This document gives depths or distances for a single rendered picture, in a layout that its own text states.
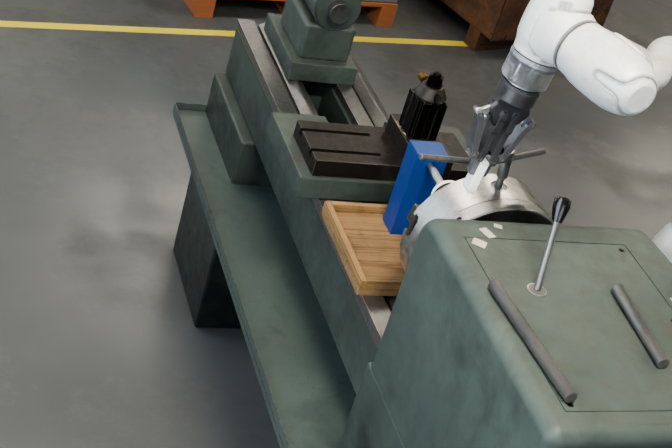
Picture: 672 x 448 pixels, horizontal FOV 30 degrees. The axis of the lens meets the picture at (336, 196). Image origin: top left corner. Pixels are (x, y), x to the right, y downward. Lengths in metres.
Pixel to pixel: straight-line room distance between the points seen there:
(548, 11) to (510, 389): 0.64
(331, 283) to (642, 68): 1.08
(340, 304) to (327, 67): 0.89
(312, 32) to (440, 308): 1.38
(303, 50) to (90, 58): 1.86
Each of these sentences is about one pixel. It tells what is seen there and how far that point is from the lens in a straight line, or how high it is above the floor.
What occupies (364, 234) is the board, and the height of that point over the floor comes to 0.88.
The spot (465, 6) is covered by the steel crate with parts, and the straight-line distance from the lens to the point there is 6.25.
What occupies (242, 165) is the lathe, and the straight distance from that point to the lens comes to 3.55.
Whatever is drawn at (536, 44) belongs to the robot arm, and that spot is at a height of 1.62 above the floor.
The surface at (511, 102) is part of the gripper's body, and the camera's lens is 2.25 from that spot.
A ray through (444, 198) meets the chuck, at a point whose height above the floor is 1.19.
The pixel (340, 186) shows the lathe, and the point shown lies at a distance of 2.99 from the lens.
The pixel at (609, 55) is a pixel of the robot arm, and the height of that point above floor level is 1.68.
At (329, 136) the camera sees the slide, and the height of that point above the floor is 0.97.
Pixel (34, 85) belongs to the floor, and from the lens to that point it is 4.95.
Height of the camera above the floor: 2.44
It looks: 31 degrees down
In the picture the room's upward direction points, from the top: 17 degrees clockwise
